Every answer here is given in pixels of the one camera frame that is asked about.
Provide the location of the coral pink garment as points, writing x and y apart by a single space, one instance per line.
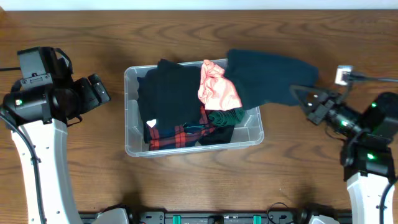
216 92

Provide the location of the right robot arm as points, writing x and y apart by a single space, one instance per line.
366 156

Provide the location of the black garment with tag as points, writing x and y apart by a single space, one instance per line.
168 95

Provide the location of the dark green garment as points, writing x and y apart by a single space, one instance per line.
226 118

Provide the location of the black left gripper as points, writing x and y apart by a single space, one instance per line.
97 90

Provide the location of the clear plastic storage bin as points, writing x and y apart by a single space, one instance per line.
249 132

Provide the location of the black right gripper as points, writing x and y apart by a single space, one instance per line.
319 117

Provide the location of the red navy plaid shirt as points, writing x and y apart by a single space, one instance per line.
186 135

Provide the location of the dark teal garment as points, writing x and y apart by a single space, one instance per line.
261 78

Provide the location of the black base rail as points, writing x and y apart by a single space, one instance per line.
281 217

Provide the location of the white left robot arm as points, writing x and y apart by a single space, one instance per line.
42 150

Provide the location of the black gathered garment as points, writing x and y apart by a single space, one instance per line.
221 135

